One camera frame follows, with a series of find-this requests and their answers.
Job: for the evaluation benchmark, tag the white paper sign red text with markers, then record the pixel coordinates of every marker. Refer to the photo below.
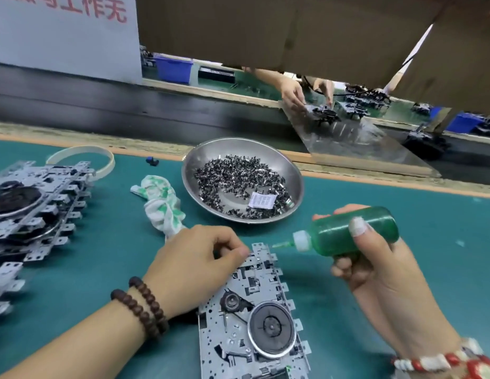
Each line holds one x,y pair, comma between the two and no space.
63,35

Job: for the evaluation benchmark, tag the green glue squeeze bottle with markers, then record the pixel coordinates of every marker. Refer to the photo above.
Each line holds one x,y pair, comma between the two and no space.
348,229

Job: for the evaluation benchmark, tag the round metal bowl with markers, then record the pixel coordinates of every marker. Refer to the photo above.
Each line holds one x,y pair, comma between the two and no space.
202,150

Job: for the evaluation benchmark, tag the brown cardboard panel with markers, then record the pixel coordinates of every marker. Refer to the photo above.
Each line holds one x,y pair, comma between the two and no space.
292,27

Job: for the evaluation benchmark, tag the person's right hand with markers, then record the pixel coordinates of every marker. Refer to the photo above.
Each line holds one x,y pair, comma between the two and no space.
395,292

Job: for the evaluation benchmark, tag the clear plastic sheet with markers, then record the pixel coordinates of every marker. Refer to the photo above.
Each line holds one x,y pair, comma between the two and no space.
371,146

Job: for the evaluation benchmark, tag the person's left hand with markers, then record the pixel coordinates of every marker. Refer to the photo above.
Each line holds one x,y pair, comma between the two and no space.
190,268

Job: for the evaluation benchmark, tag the finished mechanisms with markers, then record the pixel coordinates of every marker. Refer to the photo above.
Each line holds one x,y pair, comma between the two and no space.
352,106

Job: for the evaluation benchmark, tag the black flat box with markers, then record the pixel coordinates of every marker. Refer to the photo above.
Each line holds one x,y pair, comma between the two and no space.
216,75

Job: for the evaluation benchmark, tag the blue plastic bin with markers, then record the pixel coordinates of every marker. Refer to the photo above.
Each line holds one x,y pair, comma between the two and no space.
462,122
174,71

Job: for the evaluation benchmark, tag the pile of small metal parts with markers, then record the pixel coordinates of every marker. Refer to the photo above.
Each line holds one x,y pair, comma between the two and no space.
233,181

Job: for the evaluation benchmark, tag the black conveyor belt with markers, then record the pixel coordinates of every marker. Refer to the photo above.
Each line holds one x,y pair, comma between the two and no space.
87,102

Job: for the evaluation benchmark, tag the person's left forearm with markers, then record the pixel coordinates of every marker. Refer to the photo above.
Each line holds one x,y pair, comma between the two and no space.
79,347

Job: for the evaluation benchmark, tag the white green-stained cloth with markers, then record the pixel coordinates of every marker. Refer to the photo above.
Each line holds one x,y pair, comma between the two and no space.
162,205

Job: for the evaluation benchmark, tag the small blue cap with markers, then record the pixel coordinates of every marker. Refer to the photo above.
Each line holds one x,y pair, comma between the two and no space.
152,161

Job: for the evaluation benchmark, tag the another person's forearm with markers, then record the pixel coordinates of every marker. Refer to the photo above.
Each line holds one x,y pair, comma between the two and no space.
265,77

